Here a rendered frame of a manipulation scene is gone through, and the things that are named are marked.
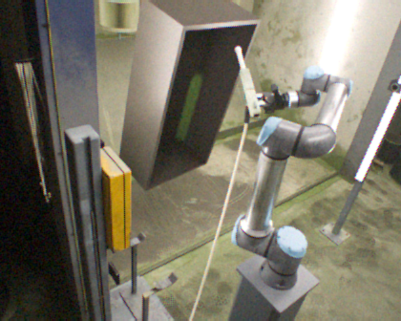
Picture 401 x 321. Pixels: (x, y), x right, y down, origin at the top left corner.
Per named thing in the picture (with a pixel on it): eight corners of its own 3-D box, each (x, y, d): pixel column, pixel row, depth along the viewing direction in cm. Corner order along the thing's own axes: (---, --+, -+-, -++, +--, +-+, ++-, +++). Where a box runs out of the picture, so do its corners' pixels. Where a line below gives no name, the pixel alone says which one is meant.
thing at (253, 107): (255, 139, 178) (262, 110, 159) (246, 139, 177) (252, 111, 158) (239, 74, 204) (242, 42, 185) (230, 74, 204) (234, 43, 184)
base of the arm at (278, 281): (304, 278, 170) (310, 266, 164) (279, 297, 159) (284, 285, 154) (277, 253, 181) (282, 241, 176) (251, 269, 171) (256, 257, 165)
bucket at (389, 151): (390, 167, 393) (400, 147, 377) (369, 155, 411) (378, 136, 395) (401, 160, 410) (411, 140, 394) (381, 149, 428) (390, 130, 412)
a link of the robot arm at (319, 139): (334, 148, 111) (356, 75, 160) (298, 136, 115) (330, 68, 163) (324, 174, 119) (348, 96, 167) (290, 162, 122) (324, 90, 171)
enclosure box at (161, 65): (118, 159, 254) (141, -5, 174) (179, 137, 290) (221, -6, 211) (145, 191, 238) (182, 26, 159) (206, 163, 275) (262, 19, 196)
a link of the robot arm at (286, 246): (294, 279, 157) (306, 254, 147) (260, 264, 162) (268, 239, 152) (302, 257, 168) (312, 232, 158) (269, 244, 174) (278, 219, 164)
